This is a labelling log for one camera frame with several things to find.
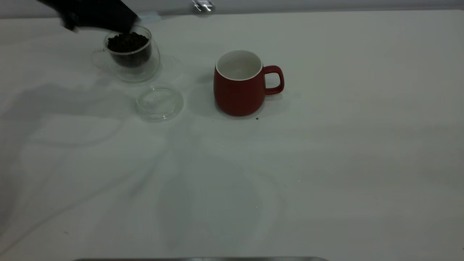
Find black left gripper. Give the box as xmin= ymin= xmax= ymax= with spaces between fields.
xmin=36 ymin=0 xmax=139 ymax=33

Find dark coffee beans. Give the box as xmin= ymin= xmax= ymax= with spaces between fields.
xmin=107 ymin=32 xmax=153 ymax=68

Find clear round glass lid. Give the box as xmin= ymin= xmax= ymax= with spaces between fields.
xmin=135 ymin=85 xmax=185 ymax=123

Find white-handled metal spoon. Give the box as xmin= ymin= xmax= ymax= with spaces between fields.
xmin=137 ymin=0 xmax=215 ymax=24

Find red ceramic mug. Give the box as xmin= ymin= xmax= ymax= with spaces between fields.
xmin=213 ymin=50 xmax=285 ymax=117

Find clear double-wall glass cup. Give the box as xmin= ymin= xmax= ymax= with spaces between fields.
xmin=91 ymin=25 xmax=162 ymax=83

